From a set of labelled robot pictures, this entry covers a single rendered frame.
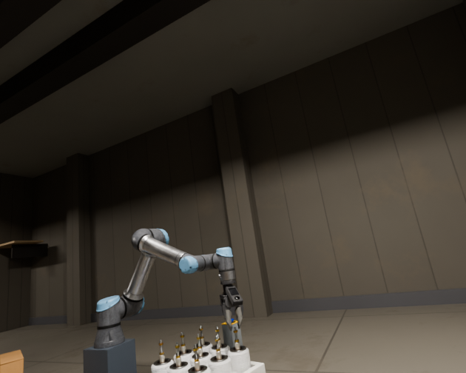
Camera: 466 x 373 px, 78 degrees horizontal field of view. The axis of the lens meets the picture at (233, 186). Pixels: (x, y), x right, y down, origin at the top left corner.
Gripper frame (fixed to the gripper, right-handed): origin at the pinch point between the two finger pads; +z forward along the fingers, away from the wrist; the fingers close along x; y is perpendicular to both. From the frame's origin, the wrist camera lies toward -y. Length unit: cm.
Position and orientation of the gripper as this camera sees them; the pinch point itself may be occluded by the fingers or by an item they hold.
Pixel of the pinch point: (235, 326)
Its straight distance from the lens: 144.6
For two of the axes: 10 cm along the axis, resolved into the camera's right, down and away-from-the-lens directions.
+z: 1.4, 9.6, -2.4
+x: -9.3, 0.5, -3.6
